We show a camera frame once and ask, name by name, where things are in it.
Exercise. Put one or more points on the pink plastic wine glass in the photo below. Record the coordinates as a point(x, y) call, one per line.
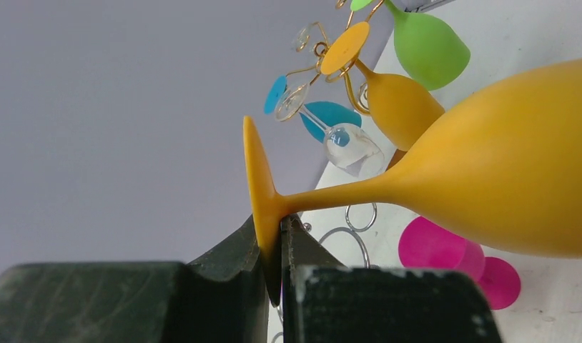
point(424, 244)

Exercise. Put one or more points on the gold wire glass rack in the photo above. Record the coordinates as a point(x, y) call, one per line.
point(311, 74)

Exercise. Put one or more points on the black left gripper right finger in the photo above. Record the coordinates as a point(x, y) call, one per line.
point(325, 301)

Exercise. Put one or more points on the yellow wine glass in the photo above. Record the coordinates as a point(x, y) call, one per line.
point(401, 108)
point(503, 168)

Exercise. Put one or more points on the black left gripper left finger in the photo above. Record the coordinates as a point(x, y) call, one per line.
point(218, 297)

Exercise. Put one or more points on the silver wire glass rack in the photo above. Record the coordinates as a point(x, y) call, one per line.
point(349, 229)

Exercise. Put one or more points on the green plastic wine glass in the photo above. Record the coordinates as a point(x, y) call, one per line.
point(427, 48)

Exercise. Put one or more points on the clear patterned wine glass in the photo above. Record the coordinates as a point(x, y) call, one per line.
point(311, 37)

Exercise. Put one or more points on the blue plastic wine glass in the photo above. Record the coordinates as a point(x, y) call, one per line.
point(284, 100)

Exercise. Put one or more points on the clear small wine glass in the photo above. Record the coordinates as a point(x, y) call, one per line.
point(350, 148)

